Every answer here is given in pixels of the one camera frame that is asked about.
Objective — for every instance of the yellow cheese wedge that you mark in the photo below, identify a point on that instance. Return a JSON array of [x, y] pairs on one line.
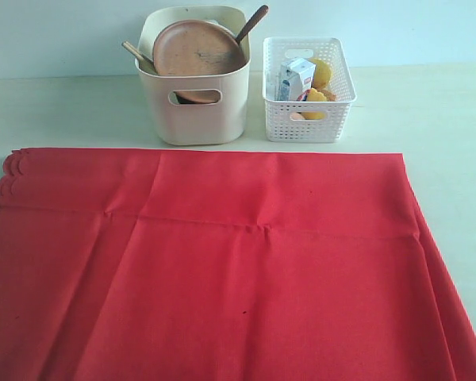
[[314, 97]]

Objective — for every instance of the small milk carton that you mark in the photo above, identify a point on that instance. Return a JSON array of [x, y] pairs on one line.
[[295, 79]]

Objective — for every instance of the orange fried nugget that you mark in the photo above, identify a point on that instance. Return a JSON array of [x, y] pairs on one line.
[[329, 95]]

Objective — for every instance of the yellow lemon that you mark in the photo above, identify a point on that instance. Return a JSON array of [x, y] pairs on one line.
[[322, 73]]

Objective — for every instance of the brown wooden plate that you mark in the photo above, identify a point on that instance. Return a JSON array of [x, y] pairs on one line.
[[196, 48]]

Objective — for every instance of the red tablecloth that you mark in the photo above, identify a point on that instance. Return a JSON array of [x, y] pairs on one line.
[[135, 264]]

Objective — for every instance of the wooden chopstick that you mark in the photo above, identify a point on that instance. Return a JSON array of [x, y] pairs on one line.
[[135, 52]]

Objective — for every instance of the dark wooden spoon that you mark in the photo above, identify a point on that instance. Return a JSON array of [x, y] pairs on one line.
[[251, 23]]

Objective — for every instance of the brown egg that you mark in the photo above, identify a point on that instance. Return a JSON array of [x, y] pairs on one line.
[[296, 116]]

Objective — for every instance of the cream plastic bin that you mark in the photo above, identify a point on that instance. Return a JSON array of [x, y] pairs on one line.
[[194, 124]]

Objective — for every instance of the white perforated plastic basket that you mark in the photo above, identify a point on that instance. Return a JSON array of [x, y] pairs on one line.
[[279, 126]]

